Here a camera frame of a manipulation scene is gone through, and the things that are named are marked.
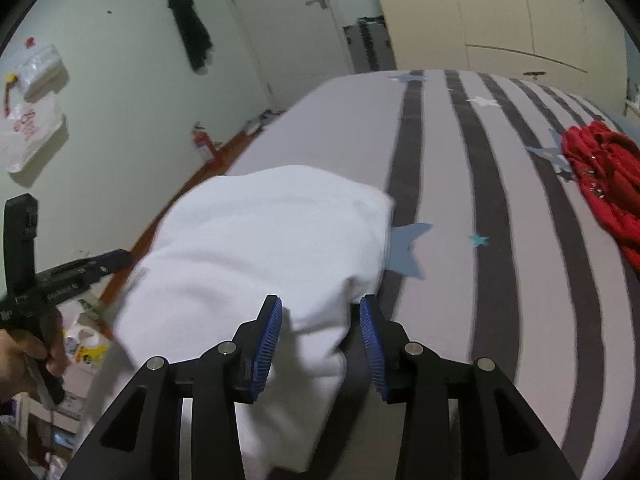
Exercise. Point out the red garment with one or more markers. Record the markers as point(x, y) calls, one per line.
point(605, 180)

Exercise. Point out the red-print plastic bag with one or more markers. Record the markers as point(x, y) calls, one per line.
point(30, 135)

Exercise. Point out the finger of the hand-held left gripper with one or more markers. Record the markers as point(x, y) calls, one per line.
point(105, 262)
point(20, 240)

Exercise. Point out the cream wardrobe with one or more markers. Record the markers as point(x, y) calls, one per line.
point(500, 10)

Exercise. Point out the white plastic bag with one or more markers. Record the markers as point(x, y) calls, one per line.
point(40, 72)

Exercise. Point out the black trunk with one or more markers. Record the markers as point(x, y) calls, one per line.
point(367, 45)

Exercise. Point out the white polo shirt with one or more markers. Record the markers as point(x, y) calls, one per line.
point(260, 240)

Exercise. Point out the yellow-label detergent bottle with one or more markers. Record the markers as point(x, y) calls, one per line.
point(92, 353)

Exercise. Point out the person's left hand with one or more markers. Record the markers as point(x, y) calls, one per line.
point(20, 365)

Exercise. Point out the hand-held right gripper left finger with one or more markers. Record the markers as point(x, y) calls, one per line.
point(265, 345)

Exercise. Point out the red fire extinguisher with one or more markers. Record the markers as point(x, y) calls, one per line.
point(202, 142)

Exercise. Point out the grey shoe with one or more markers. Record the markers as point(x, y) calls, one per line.
point(270, 118)

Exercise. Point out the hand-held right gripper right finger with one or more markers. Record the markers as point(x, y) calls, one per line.
point(374, 350)

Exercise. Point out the white door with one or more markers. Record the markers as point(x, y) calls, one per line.
point(280, 35)

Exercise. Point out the black hanging garment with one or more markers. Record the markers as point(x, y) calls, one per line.
point(190, 30)

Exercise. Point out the striped star-print bed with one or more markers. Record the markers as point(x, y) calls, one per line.
point(450, 185)

